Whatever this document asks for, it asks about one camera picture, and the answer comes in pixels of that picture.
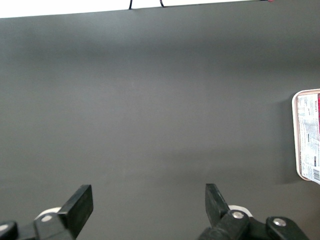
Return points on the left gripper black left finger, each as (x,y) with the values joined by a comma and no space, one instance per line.
(78,207)

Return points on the cream plastic tray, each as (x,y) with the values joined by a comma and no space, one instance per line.
(295,140)

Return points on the dark grey table mat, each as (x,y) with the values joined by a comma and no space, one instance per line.
(150,112)

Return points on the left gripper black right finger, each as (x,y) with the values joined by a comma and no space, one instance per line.
(216,207)

